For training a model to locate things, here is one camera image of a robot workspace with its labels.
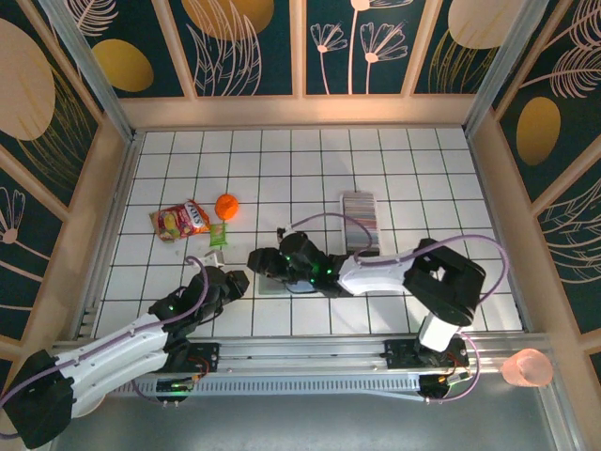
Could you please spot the green card holder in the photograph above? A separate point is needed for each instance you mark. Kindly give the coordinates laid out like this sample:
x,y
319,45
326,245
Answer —
x,y
270,287

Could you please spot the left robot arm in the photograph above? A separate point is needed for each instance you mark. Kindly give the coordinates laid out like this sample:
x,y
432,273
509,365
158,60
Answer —
x,y
117,347

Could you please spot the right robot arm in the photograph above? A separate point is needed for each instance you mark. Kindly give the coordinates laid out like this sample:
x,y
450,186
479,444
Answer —
x,y
375,277

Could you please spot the stack of coloured cards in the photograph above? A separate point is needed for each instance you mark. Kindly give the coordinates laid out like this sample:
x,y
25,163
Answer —
x,y
360,216

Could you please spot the white card tray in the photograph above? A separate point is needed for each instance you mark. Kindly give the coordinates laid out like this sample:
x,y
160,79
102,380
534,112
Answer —
x,y
378,244

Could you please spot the small green packet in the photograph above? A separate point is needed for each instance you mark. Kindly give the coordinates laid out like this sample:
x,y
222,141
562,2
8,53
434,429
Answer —
x,y
219,235

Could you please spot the orange ball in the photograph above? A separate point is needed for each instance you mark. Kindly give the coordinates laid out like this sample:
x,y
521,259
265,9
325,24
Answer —
x,y
227,206

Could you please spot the orange snack bag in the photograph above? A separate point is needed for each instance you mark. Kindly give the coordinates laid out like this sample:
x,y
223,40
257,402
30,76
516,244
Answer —
x,y
180,221

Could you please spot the pink plastic cup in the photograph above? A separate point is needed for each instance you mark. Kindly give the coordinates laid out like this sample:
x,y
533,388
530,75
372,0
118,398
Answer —
x,y
526,368

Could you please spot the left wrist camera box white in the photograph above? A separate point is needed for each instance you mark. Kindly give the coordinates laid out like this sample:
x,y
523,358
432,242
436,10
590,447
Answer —
x,y
215,258

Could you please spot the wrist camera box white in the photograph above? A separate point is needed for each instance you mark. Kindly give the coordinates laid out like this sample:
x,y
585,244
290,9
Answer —
x,y
215,258
284,231

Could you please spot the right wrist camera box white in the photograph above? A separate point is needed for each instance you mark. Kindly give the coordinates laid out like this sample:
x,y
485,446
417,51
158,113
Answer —
x,y
284,231

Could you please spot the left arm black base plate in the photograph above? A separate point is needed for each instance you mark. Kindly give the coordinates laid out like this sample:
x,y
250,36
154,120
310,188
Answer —
x,y
206,357

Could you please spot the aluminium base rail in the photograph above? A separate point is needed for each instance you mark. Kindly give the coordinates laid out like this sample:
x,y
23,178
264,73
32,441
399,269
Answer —
x,y
300,357

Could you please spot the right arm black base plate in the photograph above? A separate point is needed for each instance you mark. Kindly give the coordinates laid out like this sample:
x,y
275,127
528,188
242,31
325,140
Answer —
x,y
399,352

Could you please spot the aluminium frame post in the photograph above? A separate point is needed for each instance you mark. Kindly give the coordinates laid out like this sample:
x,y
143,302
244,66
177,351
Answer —
x,y
502,66
94,80

